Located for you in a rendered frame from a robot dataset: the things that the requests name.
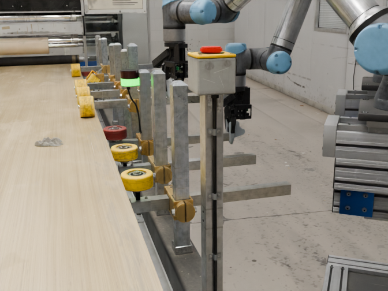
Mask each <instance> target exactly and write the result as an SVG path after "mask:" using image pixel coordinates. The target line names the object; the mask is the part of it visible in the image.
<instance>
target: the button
mask: <svg viewBox="0 0 388 291"><path fill-rule="evenodd" d="M200 51H201V52H202V53H221V51H222V48H221V46H203V47H201V48H200Z"/></svg>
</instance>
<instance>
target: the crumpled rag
mask: <svg viewBox="0 0 388 291"><path fill-rule="evenodd" d="M61 142H62V140H61V139H59V138H58V137H53V138H52V139H50V138H49V137H47V138H45V137H44V139H43V140H42V141H40V140H39V141H36V142H35V146H41V147H42V146H60V145H63V143H61Z"/></svg>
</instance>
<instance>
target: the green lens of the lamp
mask: <svg viewBox="0 0 388 291"><path fill-rule="evenodd" d="M136 85H139V78H138V79H129V80H127V79H122V78H121V86H136Z"/></svg>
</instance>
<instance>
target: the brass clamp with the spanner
mask: <svg viewBox="0 0 388 291"><path fill-rule="evenodd" d="M136 139H138V141H139V148H138V150H139V152H140V153H141V155H146V156H151V155H153V153H154V138H152V140H142V139H141V134H140V133H136Z"/></svg>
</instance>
